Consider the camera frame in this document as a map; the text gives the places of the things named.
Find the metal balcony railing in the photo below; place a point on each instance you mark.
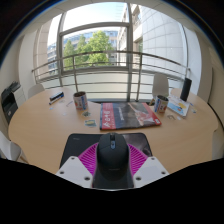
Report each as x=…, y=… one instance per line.
x=100, y=53

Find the black computer mouse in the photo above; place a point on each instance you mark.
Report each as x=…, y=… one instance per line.
x=112, y=160

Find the black printed mouse pad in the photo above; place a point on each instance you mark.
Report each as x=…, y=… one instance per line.
x=76, y=143

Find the black cylinder speaker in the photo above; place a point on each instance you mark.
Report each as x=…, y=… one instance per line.
x=185, y=89

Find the white chair with wooden legs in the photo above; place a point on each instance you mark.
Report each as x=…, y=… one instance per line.
x=9, y=148

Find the white blue booklet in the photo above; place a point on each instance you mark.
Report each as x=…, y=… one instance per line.
x=178, y=106

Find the black printer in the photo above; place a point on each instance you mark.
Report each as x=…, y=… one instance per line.
x=9, y=101

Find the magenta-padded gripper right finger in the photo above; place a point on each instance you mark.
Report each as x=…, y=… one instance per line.
x=151, y=170

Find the blue black small box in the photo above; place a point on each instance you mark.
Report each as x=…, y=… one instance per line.
x=56, y=97

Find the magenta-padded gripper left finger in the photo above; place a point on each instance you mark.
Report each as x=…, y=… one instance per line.
x=71, y=170

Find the small blue green card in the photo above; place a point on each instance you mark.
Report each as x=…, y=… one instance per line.
x=86, y=114
x=90, y=123

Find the red magazine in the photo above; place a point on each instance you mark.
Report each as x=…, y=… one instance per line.
x=130, y=115

